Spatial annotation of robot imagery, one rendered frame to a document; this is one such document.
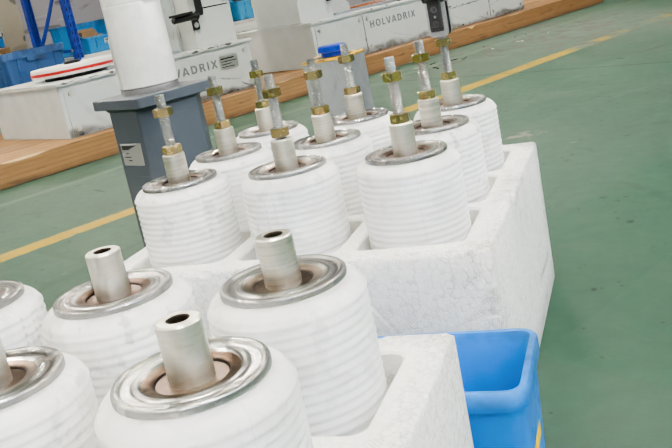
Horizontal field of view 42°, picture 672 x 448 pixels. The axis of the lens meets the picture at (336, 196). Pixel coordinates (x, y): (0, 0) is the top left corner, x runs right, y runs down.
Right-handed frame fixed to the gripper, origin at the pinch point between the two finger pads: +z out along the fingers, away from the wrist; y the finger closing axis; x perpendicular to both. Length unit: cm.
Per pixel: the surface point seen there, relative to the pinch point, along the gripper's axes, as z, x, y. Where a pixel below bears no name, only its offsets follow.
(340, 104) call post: 10.0, 18.5, 13.4
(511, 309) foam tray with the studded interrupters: 24.7, -8.3, -25.6
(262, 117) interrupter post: 8.0, 23.4, -1.4
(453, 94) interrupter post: 8.6, -0.5, -1.0
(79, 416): 12, 6, -66
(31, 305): 11, 18, -54
